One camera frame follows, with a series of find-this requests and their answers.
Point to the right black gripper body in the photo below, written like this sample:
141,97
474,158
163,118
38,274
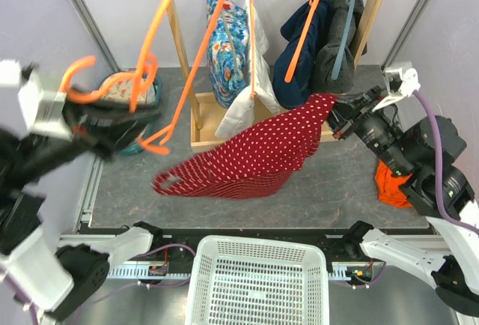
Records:
358,114

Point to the orange cloth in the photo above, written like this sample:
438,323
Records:
388,187

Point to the floral oven mitt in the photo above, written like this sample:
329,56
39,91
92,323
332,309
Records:
119,96

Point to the white plastic basket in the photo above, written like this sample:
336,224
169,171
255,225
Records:
239,280

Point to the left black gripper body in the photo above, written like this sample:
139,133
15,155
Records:
90,125

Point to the blue grey hanger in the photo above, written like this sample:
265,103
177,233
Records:
341,49

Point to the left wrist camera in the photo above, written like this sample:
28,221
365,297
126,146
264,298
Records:
26,107

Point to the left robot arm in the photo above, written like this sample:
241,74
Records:
54,283

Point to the red polka dot skirt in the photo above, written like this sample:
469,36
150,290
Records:
255,163

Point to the white shirt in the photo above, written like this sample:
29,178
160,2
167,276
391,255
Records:
245,112

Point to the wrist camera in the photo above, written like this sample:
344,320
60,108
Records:
26,107
402,82

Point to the teal plastic tray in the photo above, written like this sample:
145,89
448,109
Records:
134,148

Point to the blue floral garment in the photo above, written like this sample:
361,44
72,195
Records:
227,83

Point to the grey dotted garment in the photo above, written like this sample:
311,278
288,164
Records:
320,80

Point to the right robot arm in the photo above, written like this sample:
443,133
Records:
435,188

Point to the dark blue denim garment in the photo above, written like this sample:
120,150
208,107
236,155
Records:
295,92

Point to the orange hanger with white shirt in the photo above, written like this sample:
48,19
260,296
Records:
252,47

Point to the grey metal hanger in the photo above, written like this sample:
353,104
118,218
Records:
230,39

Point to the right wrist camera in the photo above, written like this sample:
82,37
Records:
402,82

